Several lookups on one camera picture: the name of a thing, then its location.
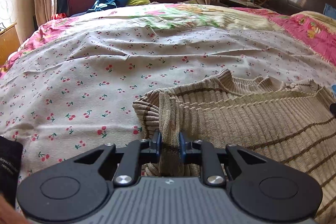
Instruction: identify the beige striped knit sweater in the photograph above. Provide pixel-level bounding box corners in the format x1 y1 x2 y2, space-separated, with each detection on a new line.
133 69 335 223

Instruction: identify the cherry print bed sheet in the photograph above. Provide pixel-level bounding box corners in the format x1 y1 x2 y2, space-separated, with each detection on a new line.
1 26 335 187

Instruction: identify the black garment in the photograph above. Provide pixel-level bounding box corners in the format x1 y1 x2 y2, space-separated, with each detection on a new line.
0 136 23 207

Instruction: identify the blue knit sweater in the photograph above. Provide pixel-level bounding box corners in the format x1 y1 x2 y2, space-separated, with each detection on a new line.
331 85 336 97

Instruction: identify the blue plastic bag on sofa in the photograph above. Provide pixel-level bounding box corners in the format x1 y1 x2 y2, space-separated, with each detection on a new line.
87 0 129 13

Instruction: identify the red plastic bag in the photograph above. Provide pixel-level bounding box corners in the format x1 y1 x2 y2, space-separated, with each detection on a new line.
51 12 67 20

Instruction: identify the pink floral quilt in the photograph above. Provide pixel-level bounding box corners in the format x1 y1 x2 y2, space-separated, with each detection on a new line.
1 3 335 88

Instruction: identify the wooden side cabinet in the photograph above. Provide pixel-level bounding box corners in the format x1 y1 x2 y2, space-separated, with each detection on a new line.
0 23 21 65

